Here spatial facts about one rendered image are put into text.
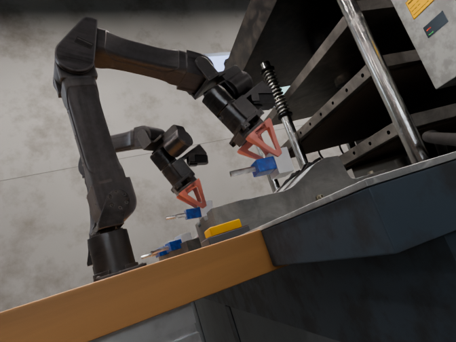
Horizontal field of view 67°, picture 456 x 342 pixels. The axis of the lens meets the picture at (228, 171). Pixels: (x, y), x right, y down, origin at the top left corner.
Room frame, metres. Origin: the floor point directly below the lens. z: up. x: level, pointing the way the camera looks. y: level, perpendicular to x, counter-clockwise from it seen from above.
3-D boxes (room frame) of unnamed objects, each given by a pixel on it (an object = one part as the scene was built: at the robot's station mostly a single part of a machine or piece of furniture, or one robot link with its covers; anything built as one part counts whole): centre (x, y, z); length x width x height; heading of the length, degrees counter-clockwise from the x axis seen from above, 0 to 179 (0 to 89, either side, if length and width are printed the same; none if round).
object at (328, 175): (0.99, -0.13, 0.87); 0.50 x 0.26 x 0.14; 108
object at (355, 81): (1.84, -0.83, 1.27); 1.10 x 0.74 x 0.05; 18
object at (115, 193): (0.56, 0.21, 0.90); 0.09 x 0.06 x 0.06; 33
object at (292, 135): (1.88, -0.41, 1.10); 0.05 x 0.05 x 1.30
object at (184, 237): (1.09, 0.25, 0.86); 0.13 x 0.05 x 0.05; 125
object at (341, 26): (1.84, -0.84, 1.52); 1.10 x 0.70 x 0.05; 18
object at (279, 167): (0.72, -0.07, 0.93); 0.13 x 0.05 x 0.05; 108
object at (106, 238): (0.55, 0.22, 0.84); 0.20 x 0.07 x 0.08; 25
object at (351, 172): (1.75, -0.73, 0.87); 0.50 x 0.27 x 0.17; 108
